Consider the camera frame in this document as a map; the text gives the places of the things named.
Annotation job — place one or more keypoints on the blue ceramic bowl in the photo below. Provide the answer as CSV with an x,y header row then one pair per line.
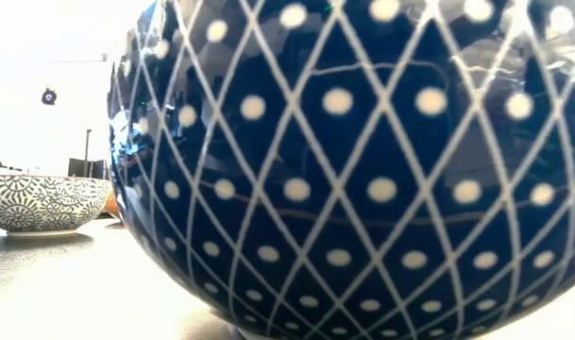
x,y
112,207

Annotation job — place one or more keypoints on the red floral ceramic bowl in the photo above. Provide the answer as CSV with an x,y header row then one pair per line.
x,y
41,203

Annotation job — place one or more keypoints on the yellow and navy ceramic bowl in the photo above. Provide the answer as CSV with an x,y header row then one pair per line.
x,y
353,189

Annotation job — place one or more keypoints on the dark box shape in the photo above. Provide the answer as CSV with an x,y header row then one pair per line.
x,y
86,168

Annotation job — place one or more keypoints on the thin dark post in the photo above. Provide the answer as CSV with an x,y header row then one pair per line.
x,y
87,146

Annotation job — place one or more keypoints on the black round wall device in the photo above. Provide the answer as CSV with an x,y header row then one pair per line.
x,y
48,96

